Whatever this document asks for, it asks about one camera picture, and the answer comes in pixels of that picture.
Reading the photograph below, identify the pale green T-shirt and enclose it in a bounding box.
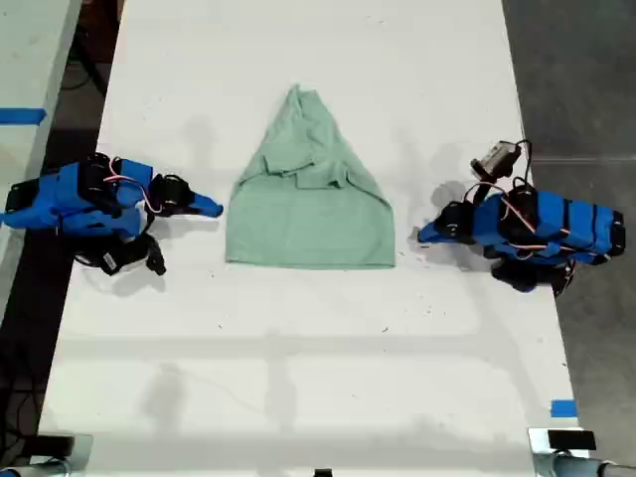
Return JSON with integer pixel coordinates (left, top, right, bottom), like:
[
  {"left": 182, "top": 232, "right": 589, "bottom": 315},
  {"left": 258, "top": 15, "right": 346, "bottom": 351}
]
[{"left": 225, "top": 82, "right": 398, "bottom": 271}]

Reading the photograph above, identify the long blue tape strip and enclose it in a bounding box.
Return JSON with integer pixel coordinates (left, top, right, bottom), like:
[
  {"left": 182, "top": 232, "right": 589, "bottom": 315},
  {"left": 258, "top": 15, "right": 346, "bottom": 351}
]
[{"left": 0, "top": 107, "right": 48, "bottom": 126}]

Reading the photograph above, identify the white side table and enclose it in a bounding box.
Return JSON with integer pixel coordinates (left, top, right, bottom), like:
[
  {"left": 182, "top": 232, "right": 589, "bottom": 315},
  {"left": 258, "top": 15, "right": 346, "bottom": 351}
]
[{"left": 0, "top": 0, "right": 83, "bottom": 319}]

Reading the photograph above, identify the short blue tape strip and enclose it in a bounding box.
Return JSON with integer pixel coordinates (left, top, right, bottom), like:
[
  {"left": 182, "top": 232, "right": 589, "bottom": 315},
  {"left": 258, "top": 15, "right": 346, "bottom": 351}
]
[{"left": 550, "top": 398, "right": 579, "bottom": 419}]

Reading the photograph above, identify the silver metal clamp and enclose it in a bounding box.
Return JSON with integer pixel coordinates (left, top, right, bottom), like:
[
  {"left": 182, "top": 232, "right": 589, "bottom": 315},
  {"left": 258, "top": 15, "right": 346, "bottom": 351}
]
[
  {"left": 0, "top": 432, "right": 94, "bottom": 477},
  {"left": 527, "top": 426, "right": 636, "bottom": 477}
]

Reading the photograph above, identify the small black box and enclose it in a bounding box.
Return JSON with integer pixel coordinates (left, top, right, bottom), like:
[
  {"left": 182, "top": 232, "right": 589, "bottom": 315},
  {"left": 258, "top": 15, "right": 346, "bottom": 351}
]
[
  {"left": 547, "top": 429, "right": 597, "bottom": 452},
  {"left": 37, "top": 434, "right": 77, "bottom": 456}
]

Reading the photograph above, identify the black camera stalk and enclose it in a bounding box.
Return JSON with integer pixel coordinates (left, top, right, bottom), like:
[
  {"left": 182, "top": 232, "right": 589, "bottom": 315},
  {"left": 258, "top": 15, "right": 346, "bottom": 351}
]
[{"left": 464, "top": 176, "right": 499, "bottom": 206}]

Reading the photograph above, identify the grey black camera box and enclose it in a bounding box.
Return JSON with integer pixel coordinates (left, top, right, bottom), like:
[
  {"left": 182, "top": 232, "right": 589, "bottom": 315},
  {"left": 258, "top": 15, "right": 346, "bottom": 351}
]
[{"left": 469, "top": 140, "right": 523, "bottom": 181}]

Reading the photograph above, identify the black labelled camera box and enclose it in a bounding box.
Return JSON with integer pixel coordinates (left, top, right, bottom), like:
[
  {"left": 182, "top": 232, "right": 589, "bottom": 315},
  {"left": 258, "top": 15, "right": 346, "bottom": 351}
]
[{"left": 96, "top": 232, "right": 168, "bottom": 277}]

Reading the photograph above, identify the black camera cable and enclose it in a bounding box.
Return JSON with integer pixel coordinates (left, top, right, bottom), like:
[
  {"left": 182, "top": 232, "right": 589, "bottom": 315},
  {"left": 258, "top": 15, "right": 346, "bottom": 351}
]
[{"left": 509, "top": 139, "right": 536, "bottom": 193}]

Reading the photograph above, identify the black floor cable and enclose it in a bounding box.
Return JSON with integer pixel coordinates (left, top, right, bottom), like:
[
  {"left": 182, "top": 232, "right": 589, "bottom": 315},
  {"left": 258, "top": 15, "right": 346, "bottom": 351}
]
[{"left": 60, "top": 47, "right": 109, "bottom": 95}]

